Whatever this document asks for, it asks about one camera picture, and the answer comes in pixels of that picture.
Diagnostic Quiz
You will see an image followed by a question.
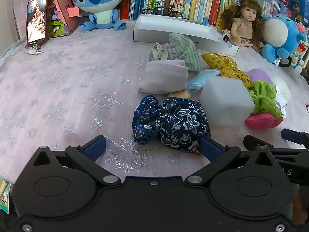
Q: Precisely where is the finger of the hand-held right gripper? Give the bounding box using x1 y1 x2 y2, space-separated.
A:
281 129 309 148
243 135 309 155

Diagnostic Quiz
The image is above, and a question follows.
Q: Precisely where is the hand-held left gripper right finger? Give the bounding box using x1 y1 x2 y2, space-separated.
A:
185 136 278 186

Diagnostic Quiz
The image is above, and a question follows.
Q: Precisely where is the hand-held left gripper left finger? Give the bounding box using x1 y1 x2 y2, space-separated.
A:
31 135 121 187

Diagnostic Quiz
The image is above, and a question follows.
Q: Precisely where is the pink green strawberry plush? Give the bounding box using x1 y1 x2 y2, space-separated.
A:
245 80 284 129

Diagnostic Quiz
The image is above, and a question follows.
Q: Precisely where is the navy floral drawstring bag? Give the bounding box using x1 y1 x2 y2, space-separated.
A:
132 95 211 155

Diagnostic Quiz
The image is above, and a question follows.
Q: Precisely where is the peach soft roll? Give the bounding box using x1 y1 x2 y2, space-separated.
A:
168 89 191 99

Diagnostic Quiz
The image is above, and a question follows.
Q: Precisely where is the purple pompom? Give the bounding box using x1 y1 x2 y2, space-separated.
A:
247 68 274 85

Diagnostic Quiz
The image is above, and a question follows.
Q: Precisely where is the gold sequin soft toy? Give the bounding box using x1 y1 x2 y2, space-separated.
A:
201 52 253 90

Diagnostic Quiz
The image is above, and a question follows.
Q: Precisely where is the pink white sock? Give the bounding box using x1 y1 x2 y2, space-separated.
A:
138 59 189 95

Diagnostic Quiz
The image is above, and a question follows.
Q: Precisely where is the white cardboard box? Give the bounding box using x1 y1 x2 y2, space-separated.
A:
133 14 239 57

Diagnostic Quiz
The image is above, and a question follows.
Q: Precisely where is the light blue soft packet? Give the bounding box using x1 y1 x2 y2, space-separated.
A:
186 69 221 93

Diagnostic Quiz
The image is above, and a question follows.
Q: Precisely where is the person's right hand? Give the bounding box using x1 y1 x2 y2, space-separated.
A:
292 190 306 226

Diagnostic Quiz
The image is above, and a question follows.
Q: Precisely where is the white foam block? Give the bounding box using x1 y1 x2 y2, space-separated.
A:
200 76 256 128

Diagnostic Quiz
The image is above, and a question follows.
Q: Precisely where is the pink snowflake tablecloth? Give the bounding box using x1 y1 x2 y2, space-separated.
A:
0 19 309 182

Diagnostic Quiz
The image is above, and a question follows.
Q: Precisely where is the small cartoon figurine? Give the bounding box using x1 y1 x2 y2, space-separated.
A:
290 42 309 75

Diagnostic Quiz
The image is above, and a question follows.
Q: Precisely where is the picture book stack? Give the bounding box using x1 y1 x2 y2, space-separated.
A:
0 177 14 215

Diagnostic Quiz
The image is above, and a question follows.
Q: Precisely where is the green checkered cloth pouch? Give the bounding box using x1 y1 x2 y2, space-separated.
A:
168 33 201 72

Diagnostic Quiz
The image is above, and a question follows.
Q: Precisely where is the round blue plush toy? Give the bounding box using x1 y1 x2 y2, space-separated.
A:
261 14 308 64

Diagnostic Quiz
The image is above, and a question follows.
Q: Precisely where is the floral cloth pouch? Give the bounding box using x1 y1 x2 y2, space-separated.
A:
149 43 173 62

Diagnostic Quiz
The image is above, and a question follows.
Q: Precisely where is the long-haired baby doll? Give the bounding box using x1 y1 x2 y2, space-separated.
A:
221 0 265 54

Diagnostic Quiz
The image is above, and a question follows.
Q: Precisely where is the blue toy box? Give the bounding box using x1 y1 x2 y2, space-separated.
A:
286 0 309 27

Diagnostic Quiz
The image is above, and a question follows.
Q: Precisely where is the black smartphone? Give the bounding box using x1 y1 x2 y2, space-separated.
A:
26 0 49 49

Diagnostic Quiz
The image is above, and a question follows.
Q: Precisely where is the wooden toy house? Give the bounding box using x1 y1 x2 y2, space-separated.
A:
34 0 81 38

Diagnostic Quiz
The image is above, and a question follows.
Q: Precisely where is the red storage box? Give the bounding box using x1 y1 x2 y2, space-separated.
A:
119 0 132 20

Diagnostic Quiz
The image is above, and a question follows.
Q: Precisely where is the black model bicycle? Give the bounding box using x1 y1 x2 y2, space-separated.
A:
140 1 184 19

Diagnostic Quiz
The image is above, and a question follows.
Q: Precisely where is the white charger cable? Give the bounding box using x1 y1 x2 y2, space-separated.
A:
25 46 44 55

